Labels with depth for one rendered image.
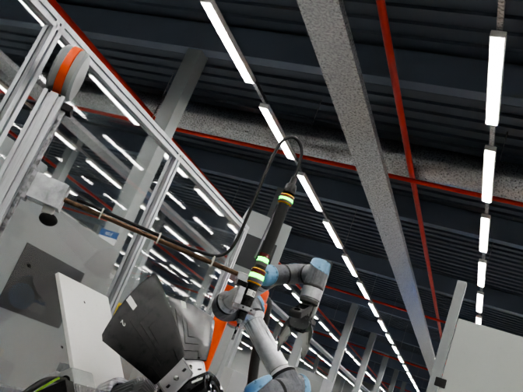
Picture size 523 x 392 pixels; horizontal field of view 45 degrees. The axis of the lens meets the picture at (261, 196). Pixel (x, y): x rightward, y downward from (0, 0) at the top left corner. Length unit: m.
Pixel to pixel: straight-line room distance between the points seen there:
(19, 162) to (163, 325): 0.58
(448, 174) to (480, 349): 6.90
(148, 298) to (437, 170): 8.89
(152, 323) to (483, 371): 2.24
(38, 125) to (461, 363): 2.46
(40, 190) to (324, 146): 9.12
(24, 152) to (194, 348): 0.70
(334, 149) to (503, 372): 7.58
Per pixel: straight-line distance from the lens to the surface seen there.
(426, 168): 10.26
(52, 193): 1.76
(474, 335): 3.51
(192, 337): 1.82
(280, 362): 2.52
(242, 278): 1.79
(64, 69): 1.82
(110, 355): 1.88
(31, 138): 1.79
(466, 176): 10.18
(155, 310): 1.57
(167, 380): 1.64
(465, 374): 3.48
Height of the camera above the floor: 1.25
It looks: 17 degrees up
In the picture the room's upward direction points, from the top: 22 degrees clockwise
